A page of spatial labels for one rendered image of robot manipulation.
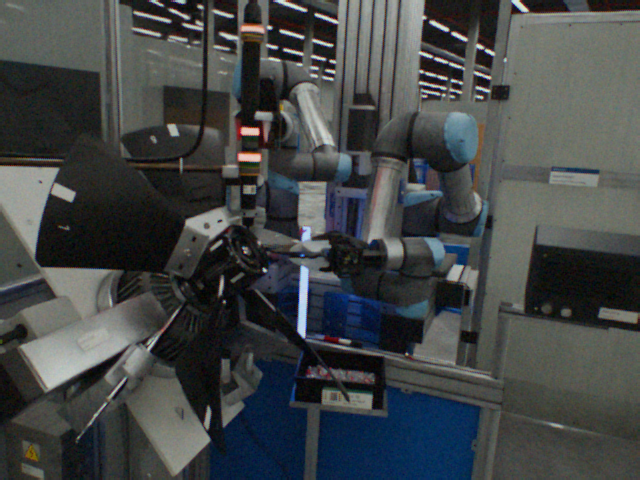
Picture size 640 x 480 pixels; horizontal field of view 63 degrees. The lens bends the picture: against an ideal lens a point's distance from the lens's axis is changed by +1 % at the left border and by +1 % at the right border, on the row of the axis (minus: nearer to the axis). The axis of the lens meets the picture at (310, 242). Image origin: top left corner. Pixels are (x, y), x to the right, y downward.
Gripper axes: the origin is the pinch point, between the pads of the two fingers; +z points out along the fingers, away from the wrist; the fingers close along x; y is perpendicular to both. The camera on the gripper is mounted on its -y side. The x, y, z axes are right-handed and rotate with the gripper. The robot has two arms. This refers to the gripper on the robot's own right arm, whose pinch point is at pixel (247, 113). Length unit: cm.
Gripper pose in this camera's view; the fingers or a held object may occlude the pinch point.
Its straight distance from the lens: 107.0
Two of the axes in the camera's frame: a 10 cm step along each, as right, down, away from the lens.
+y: -0.5, 9.8, 2.1
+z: -1.9, 2.0, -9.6
